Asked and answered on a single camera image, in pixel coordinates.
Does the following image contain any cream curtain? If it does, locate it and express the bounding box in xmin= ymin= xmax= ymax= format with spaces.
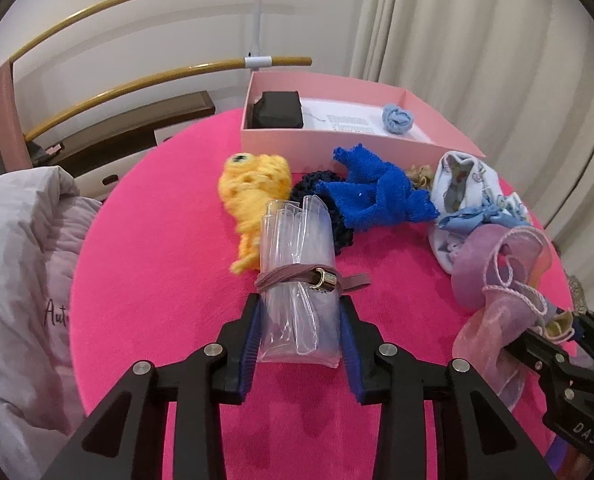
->
xmin=347 ymin=0 xmax=594 ymax=261

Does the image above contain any mauve strap with buckle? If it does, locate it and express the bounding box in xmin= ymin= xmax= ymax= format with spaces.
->
xmin=254 ymin=266 xmax=372 ymax=295

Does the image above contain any white printed baby cloth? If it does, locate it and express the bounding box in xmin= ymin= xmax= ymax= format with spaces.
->
xmin=428 ymin=152 xmax=532 ymax=275

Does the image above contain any blue terry cloth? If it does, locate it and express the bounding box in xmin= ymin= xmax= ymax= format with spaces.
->
xmin=314 ymin=144 xmax=440 ymax=233

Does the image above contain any pink cardboard box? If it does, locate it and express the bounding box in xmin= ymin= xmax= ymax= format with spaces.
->
xmin=239 ymin=71 xmax=486 ymax=173

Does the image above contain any clear plastic pouch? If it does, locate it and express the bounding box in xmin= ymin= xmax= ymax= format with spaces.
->
xmin=257 ymin=195 xmax=345 ymax=368

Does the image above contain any light blue fabric bow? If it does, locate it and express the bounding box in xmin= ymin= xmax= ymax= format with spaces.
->
xmin=437 ymin=197 xmax=525 ymax=233

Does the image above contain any pink hanging mat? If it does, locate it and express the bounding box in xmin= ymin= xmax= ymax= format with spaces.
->
xmin=0 ymin=57 xmax=33 ymax=176

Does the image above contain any white paper sheet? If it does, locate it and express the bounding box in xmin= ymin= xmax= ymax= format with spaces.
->
xmin=302 ymin=100 xmax=430 ymax=143

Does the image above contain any yellow knitted toy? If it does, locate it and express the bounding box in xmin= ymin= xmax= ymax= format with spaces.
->
xmin=218 ymin=152 xmax=293 ymax=276

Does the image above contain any grey-pink pillow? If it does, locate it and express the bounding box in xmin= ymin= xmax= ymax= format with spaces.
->
xmin=0 ymin=165 xmax=103 ymax=466

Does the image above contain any beige scrunchie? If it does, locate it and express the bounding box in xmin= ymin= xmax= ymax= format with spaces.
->
xmin=404 ymin=164 xmax=435 ymax=191

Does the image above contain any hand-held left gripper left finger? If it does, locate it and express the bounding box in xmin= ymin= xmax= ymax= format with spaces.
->
xmin=40 ymin=292 xmax=263 ymax=480

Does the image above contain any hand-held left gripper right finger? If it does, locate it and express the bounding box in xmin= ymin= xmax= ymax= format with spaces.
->
xmin=338 ymin=294 xmax=560 ymax=480

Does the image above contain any dark wooden furniture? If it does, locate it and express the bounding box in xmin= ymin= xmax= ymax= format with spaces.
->
xmin=24 ymin=91 xmax=215 ymax=181

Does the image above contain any white barre post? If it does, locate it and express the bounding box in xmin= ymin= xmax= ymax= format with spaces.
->
xmin=243 ymin=0 xmax=278 ymax=72

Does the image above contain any navy knitted scrunchie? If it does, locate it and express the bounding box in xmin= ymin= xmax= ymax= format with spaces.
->
xmin=289 ymin=170 xmax=358 ymax=251

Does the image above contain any black case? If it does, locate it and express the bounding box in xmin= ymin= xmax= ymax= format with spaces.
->
xmin=249 ymin=91 xmax=304 ymax=130

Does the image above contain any short wooden ballet barre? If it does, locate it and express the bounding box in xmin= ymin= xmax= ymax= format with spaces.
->
xmin=24 ymin=56 xmax=313 ymax=143

